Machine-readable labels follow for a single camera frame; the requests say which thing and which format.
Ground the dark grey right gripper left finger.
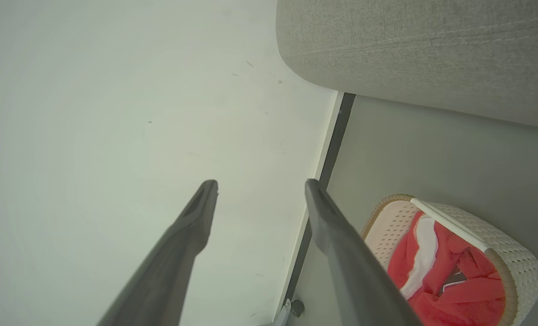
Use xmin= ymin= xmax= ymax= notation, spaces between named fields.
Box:
xmin=97 ymin=180 xmax=219 ymax=326

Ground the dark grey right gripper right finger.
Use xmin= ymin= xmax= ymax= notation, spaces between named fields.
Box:
xmin=305 ymin=178 xmax=424 ymax=326

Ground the red garment with stitched white panel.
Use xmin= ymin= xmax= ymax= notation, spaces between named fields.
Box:
xmin=388 ymin=211 xmax=446 ymax=300

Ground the red garment with striped white trim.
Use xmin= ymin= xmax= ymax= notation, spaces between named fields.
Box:
xmin=407 ymin=221 xmax=507 ymax=326

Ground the black baseboard strip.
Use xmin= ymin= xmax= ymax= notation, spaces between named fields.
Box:
xmin=283 ymin=93 xmax=357 ymax=304

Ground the cream perforated laundry basket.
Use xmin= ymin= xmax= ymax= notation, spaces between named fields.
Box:
xmin=362 ymin=194 xmax=538 ymax=326

